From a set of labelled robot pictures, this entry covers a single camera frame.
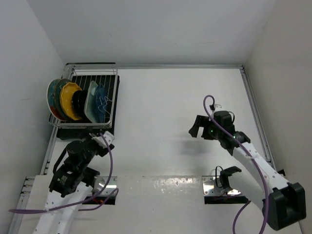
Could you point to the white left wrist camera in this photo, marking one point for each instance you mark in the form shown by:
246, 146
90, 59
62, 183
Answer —
107, 137

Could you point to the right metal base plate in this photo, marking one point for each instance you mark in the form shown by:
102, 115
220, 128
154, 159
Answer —
212, 187

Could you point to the light green rectangular plate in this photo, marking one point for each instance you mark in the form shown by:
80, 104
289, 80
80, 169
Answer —
89, 103

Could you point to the black round plate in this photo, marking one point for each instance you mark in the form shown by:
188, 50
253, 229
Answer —
78, 101

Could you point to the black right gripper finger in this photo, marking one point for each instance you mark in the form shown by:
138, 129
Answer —
202, 121
194, 130

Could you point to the yellow polka dot plate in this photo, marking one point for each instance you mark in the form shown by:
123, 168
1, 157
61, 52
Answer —
66, 102

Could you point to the red and teal plate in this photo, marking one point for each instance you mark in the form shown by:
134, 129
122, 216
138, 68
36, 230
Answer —
51, 99

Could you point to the dark blue leaf-shaped dish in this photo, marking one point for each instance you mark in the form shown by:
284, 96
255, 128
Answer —
100, 103

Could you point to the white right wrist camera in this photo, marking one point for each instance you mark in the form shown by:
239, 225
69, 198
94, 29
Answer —
216, 108

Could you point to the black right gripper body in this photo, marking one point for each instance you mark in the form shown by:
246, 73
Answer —
214, 133

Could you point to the teal round floral plate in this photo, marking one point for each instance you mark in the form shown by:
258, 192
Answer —
60, 84

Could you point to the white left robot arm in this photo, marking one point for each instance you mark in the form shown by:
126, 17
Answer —
73, 183

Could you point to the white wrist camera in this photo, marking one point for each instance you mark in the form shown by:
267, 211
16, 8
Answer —
216, 108
107, 137

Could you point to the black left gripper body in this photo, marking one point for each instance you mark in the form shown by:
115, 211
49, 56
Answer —
99, 150

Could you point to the metal wire dish rack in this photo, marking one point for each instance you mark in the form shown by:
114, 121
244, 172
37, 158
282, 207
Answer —
75, 70

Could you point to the metal base plate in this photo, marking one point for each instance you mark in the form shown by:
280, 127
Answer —
212, 187
100, 183

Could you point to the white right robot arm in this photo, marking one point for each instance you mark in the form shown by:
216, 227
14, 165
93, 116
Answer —
281, 202

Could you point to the black drip tray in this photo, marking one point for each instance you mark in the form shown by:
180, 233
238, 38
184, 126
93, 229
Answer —
75, 129

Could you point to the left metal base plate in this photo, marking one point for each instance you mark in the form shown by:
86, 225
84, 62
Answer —
100, 183

